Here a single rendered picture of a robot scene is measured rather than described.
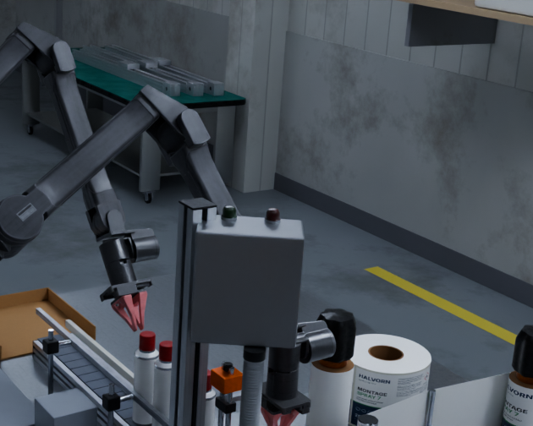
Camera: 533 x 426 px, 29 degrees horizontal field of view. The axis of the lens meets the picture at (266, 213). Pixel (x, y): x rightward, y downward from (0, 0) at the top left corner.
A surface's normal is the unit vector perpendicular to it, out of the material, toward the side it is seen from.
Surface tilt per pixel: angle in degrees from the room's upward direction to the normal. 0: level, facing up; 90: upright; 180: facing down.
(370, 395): 90
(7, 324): 0
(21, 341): 0
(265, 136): 90
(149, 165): 90
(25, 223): 54
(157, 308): 0
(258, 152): 90
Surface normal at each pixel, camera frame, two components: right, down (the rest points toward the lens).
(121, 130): 0.54, -0.29
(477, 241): -0.81, 0.12
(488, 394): 0.49, 0.29
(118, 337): 0.07, -0.95
